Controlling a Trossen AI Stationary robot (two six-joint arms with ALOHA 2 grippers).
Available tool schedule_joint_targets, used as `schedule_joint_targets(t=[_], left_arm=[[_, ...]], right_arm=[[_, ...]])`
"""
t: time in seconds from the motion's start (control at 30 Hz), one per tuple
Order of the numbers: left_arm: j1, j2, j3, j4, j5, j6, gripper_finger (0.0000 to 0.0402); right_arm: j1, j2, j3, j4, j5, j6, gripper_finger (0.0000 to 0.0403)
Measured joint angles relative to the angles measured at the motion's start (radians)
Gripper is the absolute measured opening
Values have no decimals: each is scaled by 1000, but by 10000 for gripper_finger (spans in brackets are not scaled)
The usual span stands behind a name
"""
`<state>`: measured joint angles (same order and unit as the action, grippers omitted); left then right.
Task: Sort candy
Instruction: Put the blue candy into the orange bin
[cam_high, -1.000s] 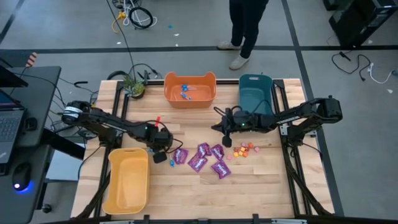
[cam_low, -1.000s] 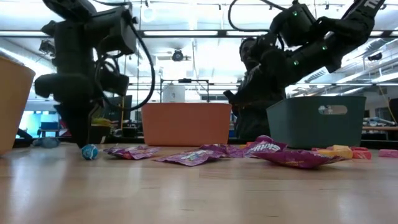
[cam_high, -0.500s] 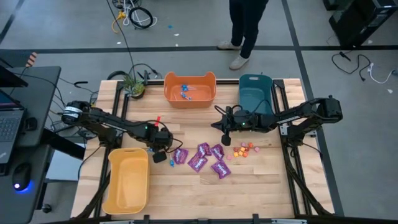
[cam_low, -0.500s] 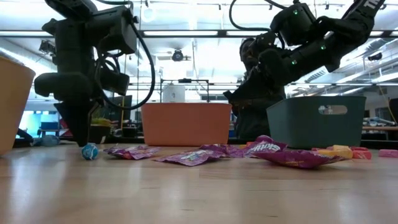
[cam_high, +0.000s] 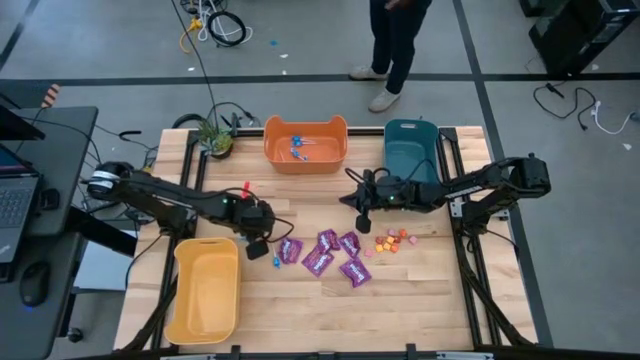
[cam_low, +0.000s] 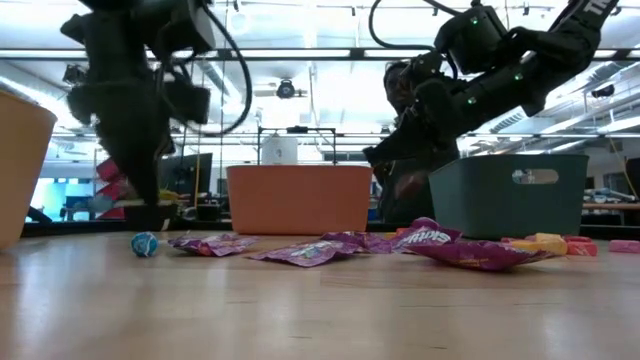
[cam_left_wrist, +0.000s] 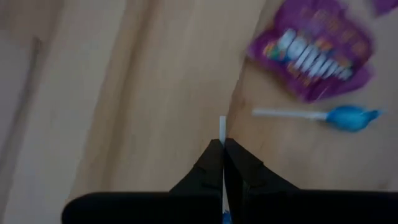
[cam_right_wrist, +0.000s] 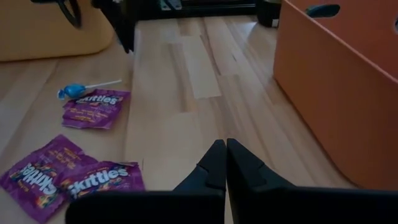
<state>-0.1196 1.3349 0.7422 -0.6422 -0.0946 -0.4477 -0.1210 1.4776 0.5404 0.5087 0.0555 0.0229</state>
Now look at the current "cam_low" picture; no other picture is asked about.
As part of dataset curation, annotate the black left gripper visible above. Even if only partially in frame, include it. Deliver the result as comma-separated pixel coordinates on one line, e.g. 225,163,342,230
67,54,211,205

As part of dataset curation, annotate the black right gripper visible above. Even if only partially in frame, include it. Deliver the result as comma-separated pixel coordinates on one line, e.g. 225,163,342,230
363,49,501,165

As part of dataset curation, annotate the teal plastic bin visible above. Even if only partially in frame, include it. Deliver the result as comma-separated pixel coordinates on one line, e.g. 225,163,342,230
428,153,590,241

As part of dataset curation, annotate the orange plastic bin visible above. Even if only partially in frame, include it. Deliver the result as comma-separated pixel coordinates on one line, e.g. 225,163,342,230
225,164,374,236

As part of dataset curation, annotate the yellow square chewy candy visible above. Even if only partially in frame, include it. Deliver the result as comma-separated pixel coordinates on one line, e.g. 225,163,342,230
508,232,569,256

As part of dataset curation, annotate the pink square chewy candy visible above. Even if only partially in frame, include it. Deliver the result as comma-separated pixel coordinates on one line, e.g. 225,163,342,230
607,239,640,255

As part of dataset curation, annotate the person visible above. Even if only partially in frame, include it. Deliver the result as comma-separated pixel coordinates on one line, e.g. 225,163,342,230
372,59,464,226

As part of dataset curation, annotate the black standing monitor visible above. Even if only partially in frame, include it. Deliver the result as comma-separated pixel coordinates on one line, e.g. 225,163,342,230
159,152,215,201

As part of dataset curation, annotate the potted succulent plant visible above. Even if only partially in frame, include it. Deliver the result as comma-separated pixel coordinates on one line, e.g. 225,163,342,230
122,187,182,232

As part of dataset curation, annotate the purple Skittles bag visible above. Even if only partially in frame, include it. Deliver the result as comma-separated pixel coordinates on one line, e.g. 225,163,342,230
405,238,554,273
321,230,395,255
248,240,354,269
167,232,261,258
391,216,464,252

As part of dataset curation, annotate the yellow plastic bin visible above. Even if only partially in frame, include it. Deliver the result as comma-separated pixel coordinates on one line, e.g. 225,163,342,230
0,92,59,251

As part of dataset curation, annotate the white cylinder tank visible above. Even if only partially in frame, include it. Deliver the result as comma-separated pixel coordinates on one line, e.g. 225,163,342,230
259,135,300,167

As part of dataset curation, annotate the wooden table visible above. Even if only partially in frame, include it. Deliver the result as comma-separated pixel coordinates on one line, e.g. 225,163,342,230
582,201,640,226

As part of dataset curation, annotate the black camera with white cables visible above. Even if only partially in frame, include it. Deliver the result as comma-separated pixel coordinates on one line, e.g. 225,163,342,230
62,63,84,86

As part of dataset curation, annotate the black frame beam with lights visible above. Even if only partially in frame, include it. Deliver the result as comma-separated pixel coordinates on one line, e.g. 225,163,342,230
0,47,640,63

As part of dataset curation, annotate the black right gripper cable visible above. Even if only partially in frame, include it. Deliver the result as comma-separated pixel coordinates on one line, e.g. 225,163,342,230
368,0,436,52

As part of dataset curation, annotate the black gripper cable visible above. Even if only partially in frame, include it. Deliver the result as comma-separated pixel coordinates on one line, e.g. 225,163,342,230
368,0,436,52
197,4,254,137

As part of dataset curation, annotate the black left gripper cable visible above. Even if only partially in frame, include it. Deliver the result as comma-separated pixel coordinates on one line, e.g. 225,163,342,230
197,4,254,137

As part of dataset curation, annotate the black dome camera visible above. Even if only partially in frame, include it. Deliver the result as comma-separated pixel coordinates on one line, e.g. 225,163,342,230
275,78,298,101

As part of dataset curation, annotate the white hanging ring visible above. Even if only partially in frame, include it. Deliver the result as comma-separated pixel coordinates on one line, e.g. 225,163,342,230
225,9,253,38

